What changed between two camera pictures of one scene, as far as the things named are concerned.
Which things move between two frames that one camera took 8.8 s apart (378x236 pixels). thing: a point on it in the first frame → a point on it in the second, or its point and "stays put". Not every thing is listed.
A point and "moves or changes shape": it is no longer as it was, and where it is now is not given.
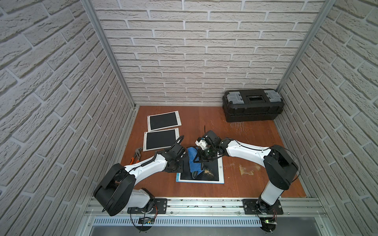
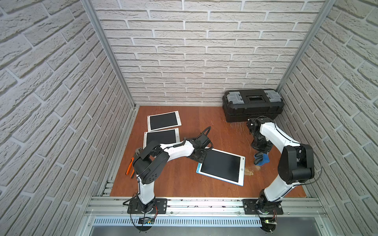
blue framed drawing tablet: [213, 172] → [224, 165]
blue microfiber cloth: [195, 166] moves or changes shape
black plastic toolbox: [252, 105] stays put
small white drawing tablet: [164, 120] stays put
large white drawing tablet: [158, 139] stays put
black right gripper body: [206, 155] → [260, 144]
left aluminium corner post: [95, 20] stays put
